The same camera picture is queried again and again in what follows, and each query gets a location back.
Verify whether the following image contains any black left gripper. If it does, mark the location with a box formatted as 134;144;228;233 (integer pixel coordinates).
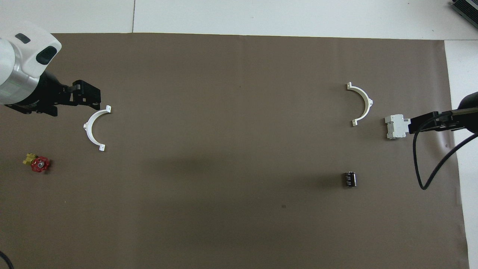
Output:
4;71;101;117

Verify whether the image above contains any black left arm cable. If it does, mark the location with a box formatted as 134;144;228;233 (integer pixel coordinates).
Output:
0;251;15;269

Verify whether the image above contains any red-handled brass valve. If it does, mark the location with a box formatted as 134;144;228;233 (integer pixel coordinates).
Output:
22;152;51;173

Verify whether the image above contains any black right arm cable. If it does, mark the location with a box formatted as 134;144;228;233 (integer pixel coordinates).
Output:
412;111;478;190

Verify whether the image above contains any white half-ring pipe clamp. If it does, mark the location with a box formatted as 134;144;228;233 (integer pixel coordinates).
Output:
83;105;112;152
347;82;374;127

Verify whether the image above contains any white circuit breaker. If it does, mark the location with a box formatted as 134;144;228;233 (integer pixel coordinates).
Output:
385;114;411;140

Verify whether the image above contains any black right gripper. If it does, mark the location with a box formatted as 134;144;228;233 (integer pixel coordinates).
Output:
409;92;478;134

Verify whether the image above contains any brown paper mat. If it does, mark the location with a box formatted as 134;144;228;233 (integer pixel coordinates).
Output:
0;33;470;269

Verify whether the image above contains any black ribbed device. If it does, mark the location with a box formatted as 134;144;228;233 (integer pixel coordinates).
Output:
450;0;478;20

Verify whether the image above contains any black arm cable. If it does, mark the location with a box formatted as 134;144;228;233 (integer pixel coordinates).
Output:
412;111;478;190
0;251;15;269

